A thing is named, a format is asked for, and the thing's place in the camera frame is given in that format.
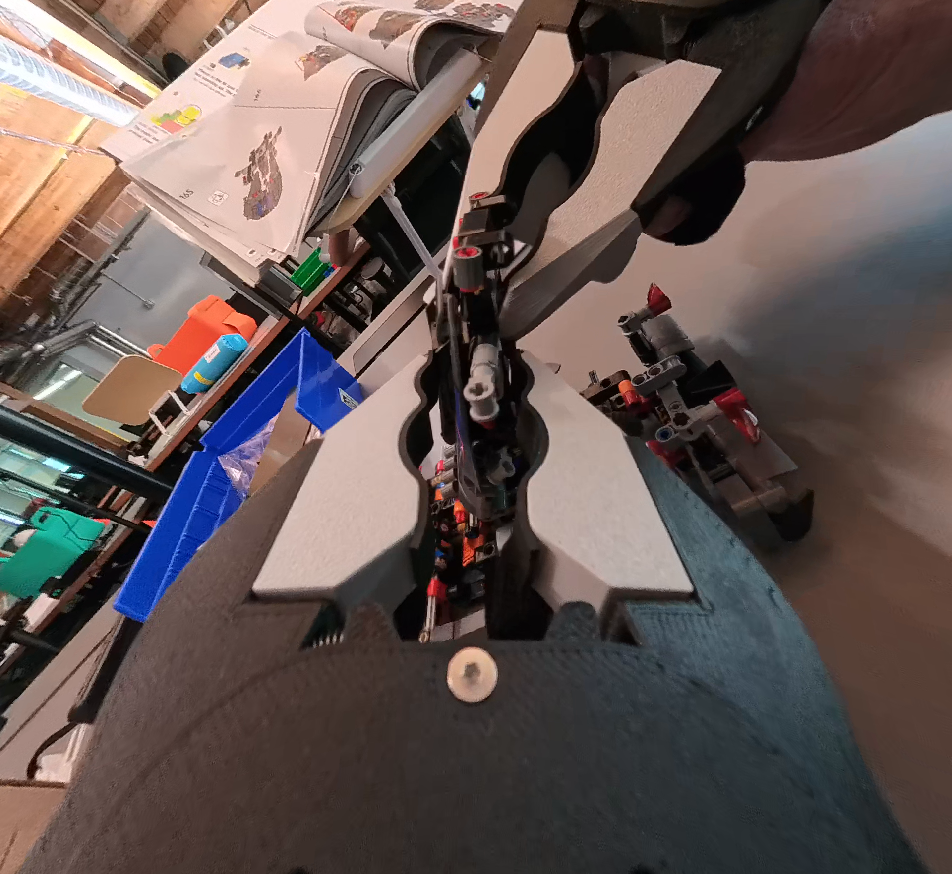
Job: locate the orange case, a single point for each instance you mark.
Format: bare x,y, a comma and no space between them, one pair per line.
201,331

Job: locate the open instruction booklet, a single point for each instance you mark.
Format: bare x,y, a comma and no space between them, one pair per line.
297,71

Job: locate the wooden chair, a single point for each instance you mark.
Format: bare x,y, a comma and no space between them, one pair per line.
130,390

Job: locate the white book stand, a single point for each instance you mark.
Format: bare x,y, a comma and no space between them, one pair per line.
416,123

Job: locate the person's right forearm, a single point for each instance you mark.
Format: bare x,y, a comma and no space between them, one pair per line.
855,56

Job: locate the large grey lego model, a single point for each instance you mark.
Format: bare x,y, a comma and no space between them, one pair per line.
692,405

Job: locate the blue yellow canister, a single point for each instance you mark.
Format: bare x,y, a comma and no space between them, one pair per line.
212,365

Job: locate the blue storage bin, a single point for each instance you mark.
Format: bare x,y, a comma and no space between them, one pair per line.
208,509

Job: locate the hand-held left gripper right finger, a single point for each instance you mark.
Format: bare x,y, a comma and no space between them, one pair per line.
602,509

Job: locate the clear plastic bags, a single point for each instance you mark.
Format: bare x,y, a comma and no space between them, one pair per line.
249,454

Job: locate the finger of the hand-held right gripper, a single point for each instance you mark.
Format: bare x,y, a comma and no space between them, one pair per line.
513,115
632,160

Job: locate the black stand pole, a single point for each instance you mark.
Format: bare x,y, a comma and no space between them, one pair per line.
82,454

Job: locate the person's right hand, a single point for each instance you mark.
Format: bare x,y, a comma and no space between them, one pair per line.
667,218

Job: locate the small black lego assembly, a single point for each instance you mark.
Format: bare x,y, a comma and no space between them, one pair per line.
483,368

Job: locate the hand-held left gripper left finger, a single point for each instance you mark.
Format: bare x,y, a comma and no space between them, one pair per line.
349,509

